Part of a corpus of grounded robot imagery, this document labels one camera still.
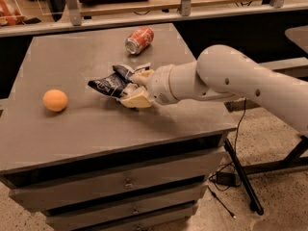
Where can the red soda can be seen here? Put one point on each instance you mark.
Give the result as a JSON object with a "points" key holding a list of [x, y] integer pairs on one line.
{"points": [[139, 40]]}

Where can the blue chip bag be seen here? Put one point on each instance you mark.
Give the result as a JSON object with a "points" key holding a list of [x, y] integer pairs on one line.
{"points": [[119, 83]]}

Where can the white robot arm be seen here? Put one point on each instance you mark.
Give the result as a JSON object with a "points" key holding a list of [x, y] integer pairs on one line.
{"points": [[222, 73]]}

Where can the black metal stand leg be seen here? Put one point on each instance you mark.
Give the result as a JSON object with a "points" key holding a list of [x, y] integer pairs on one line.
{"points": [[293, 159]]}

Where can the grey drawer cabinet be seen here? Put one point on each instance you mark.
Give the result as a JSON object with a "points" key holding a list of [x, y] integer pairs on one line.
{"points": [[96, 165]]}

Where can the orange white object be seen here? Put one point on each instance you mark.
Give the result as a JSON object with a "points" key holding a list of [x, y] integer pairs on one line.
{"points": [[9, 16]]}

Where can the metal railing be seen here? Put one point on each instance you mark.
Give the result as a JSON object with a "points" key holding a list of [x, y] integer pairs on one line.
{"points": [[77, 16]]}

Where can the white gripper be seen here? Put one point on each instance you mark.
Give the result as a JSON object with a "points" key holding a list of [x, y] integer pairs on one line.
{"points": [[160, 85]]}

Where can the black power adapter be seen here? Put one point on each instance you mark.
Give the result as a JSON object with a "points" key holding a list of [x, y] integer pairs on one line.
{"points": [[226, 179]]}

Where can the orange fruit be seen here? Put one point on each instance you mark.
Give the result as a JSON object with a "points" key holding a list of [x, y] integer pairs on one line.
{"points": [[55, 100]]}

